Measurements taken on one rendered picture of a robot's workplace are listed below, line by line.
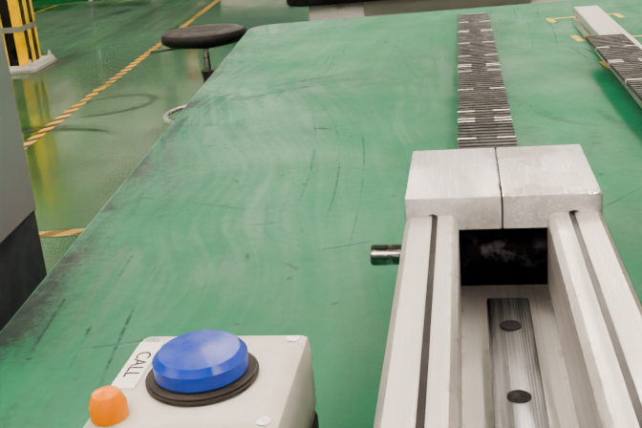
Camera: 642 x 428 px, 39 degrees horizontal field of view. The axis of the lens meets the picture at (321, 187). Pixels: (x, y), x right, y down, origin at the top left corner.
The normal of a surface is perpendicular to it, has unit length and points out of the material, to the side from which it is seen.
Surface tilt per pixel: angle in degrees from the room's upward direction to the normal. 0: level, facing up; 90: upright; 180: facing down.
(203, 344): 3
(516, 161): 0
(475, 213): 90
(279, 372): 0
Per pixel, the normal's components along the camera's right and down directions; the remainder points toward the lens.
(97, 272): -0.08, -0.95
